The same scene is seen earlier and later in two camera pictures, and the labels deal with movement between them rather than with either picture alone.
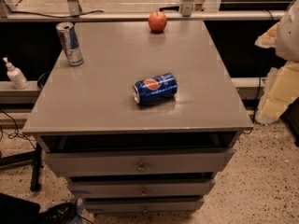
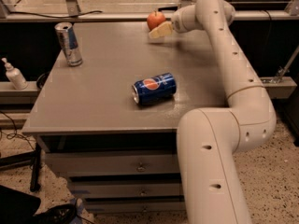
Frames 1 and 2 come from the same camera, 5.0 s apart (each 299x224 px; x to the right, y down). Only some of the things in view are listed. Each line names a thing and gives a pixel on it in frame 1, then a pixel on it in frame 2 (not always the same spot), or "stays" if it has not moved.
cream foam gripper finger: x=267 y=39 to x=162 y=30
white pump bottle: x=17 y=76 stays
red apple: x=157 y=21 stays
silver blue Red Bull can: x=67 y=35 stays
